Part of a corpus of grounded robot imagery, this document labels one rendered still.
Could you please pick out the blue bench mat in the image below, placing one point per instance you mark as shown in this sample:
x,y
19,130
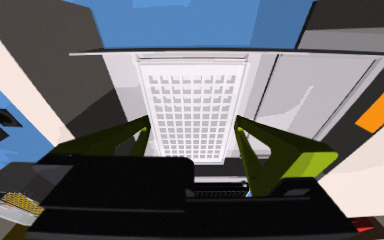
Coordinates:
x,y
169,24

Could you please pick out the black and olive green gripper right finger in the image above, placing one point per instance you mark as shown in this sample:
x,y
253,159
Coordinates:
x,y
292,156

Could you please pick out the black multi-well plate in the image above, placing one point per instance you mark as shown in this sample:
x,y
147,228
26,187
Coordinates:
x,y
220,189

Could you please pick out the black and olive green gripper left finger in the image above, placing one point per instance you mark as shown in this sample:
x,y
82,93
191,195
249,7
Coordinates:
x,y
104,142

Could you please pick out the white push-button box with green button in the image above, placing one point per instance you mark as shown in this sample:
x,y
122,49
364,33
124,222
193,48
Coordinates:
x,y
7,120

